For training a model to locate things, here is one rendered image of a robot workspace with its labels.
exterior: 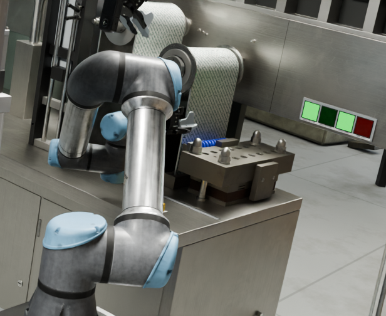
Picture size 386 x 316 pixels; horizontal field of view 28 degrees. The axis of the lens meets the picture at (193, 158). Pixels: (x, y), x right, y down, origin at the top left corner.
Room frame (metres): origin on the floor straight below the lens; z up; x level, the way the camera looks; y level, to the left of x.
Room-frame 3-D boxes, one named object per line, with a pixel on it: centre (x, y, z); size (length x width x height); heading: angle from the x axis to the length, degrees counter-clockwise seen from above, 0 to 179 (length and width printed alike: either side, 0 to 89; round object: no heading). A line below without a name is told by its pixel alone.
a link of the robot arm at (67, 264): (1.46, 0.19, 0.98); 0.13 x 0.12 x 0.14; 103
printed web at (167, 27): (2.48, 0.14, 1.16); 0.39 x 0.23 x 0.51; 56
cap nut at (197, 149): (2.22, 0.00, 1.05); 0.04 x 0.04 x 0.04
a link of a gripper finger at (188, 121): (2.25, 0.03, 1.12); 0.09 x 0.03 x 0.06; 137
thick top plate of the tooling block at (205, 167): (2.33, -0.14, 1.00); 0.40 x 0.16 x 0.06; 146
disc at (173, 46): (2.30, 0.10, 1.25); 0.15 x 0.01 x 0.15; 56
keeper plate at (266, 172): (2.29, -0.23, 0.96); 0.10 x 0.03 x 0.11; 146
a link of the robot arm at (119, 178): (2.04, 0.22, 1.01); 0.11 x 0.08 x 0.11; 103
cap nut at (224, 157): (2.18, -0.09, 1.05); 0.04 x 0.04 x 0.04
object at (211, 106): (2.37, -0.02, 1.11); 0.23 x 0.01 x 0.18; 146
